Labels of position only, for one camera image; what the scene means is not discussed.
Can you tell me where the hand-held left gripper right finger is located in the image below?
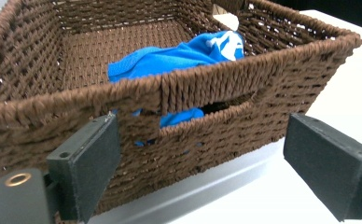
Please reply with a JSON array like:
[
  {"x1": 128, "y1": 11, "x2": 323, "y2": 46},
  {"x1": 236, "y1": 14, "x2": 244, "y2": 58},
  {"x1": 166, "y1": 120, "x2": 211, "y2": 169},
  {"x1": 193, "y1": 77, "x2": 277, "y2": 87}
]
[{"x1": 283, "y1": 113, "x2": 362, "y2": 222}]

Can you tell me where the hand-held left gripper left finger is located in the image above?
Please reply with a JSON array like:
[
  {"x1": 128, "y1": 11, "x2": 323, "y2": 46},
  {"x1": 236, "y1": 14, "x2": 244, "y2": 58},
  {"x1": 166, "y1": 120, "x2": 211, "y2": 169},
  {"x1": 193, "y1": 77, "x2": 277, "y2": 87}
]
[{"x1": 46, "y1": 113, "x2": 122, "y2": 224}]

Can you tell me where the brown woven basket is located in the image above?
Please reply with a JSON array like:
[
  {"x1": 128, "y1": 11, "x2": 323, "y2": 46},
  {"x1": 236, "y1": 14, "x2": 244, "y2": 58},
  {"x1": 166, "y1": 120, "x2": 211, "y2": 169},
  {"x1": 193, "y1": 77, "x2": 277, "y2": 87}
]
[{"x1": 0, "y1": 0, "x2": 362, "y2": 224}]

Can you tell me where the blue garment with white print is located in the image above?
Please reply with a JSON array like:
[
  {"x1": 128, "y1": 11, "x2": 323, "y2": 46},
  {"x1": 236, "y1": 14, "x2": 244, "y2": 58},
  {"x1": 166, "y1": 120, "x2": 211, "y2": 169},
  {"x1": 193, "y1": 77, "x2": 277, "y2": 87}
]
[{"x1": 107, "y1": 30, "x2": 245, "y2": 147}]

